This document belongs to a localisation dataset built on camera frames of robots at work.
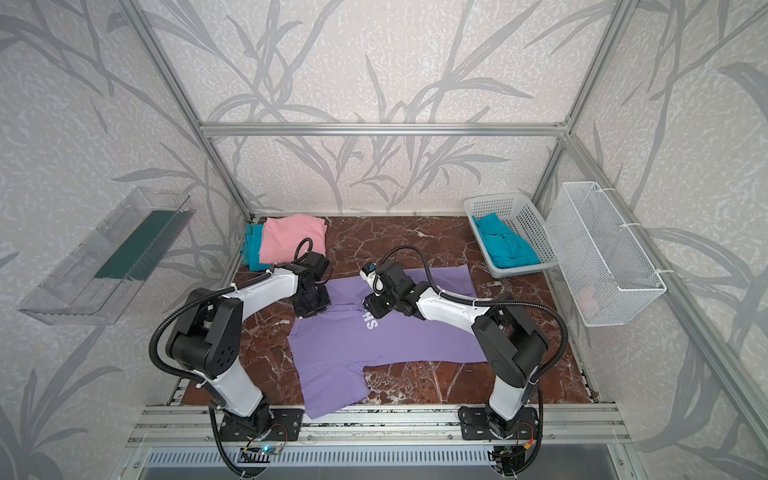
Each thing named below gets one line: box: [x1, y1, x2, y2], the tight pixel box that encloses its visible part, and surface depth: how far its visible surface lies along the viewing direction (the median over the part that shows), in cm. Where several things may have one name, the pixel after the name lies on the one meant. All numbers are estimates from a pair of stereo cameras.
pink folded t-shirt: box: [260, 214, 328, 264], surface depth 110 cm
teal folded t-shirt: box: [242, 223, 271, 272], surface depth 105 cm
